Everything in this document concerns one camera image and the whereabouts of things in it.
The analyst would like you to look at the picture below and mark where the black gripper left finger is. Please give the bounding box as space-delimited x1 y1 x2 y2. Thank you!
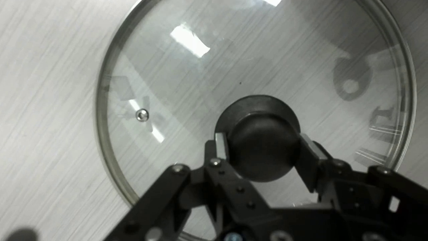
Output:
104 131 272 241

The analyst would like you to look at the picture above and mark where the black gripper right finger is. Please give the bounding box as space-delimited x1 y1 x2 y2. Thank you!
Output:
297 131 428 241

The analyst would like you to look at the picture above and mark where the glass lid with black knob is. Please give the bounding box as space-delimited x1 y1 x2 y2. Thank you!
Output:
95 0 419 241

